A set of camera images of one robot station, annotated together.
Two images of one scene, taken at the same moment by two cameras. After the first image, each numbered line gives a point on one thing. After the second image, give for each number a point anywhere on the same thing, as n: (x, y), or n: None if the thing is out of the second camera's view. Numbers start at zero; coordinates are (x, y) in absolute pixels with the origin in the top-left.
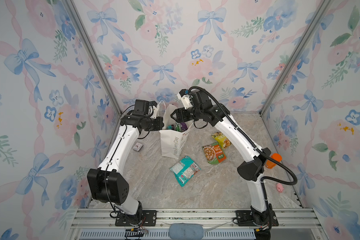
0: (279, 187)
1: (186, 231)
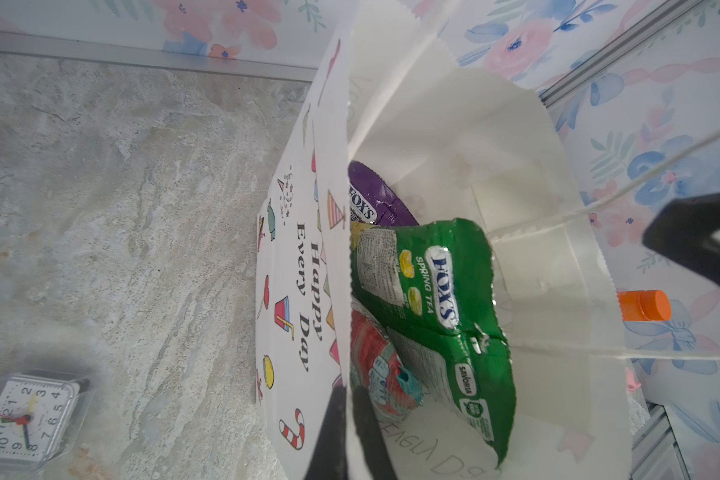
0: (632, 384)
1: None
